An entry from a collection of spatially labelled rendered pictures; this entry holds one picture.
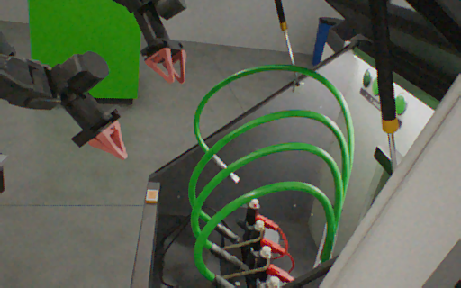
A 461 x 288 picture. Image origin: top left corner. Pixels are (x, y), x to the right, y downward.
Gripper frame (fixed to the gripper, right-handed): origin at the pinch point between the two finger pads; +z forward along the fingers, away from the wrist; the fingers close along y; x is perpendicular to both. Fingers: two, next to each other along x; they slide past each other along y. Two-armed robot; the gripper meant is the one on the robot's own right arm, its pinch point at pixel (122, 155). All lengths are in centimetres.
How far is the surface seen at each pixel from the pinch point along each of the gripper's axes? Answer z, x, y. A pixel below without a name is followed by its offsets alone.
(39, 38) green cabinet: -95, 256, -176
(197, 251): 17.7, -19.3, 13.3
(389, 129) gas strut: 13, -21, 49
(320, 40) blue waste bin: 103, 619, -9
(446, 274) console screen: 21, -38, 47
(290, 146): 13.9, -7.4, 33.2
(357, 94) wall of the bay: 27, 39, 43
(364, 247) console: 23, -27, 39
